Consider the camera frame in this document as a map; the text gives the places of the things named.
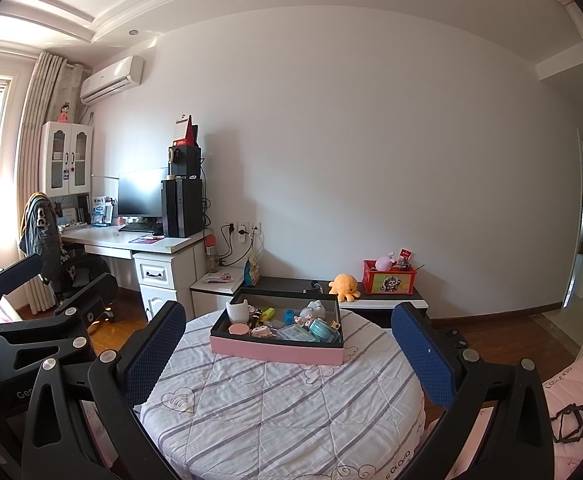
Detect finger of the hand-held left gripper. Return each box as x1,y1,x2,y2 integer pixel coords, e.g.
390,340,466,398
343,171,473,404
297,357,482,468
22,272,118,352
0,254,43,322

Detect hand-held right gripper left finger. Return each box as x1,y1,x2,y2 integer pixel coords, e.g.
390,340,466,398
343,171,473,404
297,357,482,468
22,300,188,480

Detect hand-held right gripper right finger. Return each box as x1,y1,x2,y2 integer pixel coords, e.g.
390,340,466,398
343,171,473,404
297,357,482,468
390,302,557,480

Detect teal case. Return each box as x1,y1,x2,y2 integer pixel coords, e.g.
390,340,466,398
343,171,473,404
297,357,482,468
307,317,330,343

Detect pink box with green rim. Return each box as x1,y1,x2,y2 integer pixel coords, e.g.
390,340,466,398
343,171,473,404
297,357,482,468
209,287,345,367

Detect black office chair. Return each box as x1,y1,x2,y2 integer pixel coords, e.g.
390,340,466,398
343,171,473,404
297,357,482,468
19,191,120,333

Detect black patterned jacket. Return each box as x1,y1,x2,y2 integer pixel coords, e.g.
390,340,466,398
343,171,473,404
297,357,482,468
19,192,65,281

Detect white desk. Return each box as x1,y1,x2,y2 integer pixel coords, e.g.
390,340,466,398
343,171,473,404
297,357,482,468
59,225,212,326

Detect red storage box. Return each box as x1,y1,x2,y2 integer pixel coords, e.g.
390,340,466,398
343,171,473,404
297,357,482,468
362,259,417,295

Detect white nightstand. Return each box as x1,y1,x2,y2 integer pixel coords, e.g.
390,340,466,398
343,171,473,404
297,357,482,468
190,267,247,321

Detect blue and white carton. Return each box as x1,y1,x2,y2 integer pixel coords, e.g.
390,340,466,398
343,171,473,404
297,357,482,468
92,195,115,226

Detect orange octopus plush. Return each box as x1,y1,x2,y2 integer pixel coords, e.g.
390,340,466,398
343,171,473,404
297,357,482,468
327,273,361,303

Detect computer monitor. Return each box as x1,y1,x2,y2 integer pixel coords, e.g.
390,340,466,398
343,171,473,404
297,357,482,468
118,166,169,221

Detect black computer tower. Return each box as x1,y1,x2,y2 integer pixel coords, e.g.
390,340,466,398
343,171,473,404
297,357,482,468
160,178,205,239

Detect white glass-door cabinet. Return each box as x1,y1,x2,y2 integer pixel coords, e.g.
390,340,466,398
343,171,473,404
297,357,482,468
40,121,95,198

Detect blue snack bag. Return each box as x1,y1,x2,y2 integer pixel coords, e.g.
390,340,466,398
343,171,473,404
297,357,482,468
244,252,262,286

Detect clear packet with leaflet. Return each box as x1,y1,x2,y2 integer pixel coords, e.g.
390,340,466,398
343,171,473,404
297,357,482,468
276,325,317,343

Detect white striped quilt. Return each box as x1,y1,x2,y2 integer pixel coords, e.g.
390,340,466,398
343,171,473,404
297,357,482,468
139,307,429,480

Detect beige curtain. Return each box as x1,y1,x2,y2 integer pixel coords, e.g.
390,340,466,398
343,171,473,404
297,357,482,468
16,51,85,313

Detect black speaker box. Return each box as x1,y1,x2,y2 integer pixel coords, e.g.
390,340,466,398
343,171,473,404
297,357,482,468
168,144,202,179

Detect pink bed sheet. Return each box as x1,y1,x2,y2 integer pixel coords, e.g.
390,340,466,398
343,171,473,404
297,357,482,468
541,342,583,480

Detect red desk calendar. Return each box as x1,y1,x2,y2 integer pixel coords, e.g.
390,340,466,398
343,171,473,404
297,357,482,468
174,114,196,147

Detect white air conditioner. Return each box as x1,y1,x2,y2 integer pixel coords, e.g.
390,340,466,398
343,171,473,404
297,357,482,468
80,56,145,106

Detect black power cables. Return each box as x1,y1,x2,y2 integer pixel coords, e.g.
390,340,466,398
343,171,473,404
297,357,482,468
219,225,252,266

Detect white wall socket panel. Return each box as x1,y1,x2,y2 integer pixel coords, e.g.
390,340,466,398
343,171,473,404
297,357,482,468
224,220,262,241

